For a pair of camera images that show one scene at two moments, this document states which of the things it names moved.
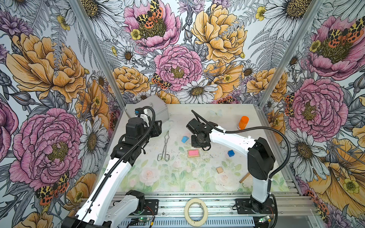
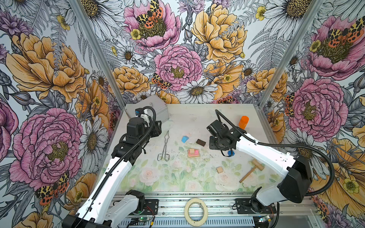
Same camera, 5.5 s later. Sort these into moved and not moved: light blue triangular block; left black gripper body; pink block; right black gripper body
Moved: right black gripper body
Not moved: left black gripper body; light blue triangular block; pink block
